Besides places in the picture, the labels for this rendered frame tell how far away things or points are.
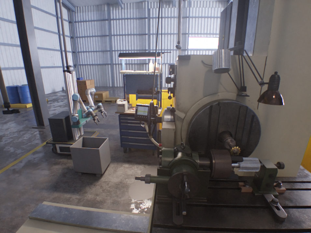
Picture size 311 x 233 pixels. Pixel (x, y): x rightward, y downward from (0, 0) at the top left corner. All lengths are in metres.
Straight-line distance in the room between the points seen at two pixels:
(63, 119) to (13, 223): 1.84
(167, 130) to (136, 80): 2.37
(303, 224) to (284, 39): 1.19
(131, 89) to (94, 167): 1.75
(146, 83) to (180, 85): 2.23
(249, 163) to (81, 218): 1.27
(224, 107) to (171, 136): 0.45
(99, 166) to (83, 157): 0.31
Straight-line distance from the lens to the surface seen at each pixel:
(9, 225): 2.85
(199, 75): 1.27
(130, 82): 3.53
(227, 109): 1.24
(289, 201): 1.41
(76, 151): 2.94
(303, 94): 1.64
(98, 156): 2.78
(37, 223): 1.64
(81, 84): 9.06
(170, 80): 1.52
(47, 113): 6.09
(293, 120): 1.67
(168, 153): 1.03
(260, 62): 1.41
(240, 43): 1.26
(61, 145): 3.80
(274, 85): 1.13
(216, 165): 1.06
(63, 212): 1.58
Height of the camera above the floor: 1.82
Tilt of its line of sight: 18 degrees down
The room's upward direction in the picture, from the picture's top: straight up
